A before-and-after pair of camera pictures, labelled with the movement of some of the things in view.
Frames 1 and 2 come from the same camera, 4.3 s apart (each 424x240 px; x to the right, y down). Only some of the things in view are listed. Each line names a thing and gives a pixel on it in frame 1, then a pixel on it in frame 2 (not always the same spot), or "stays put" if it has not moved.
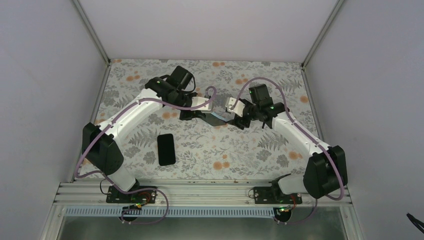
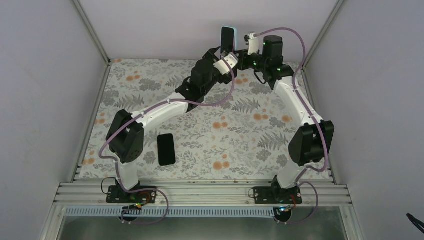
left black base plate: x=113 y=196 stays put
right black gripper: x=239 y=122 → x=241 y=60
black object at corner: x=419 y=224 stays put
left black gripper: x=196 y=114 → x=210 y=55
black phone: x=166 y=149 stays put
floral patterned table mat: x=256 y=150 stays put
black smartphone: x=213 y=119 → x=227 y=35
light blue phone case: x=221 y=113 → x=235 y=37
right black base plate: x=273 y=195 stays put
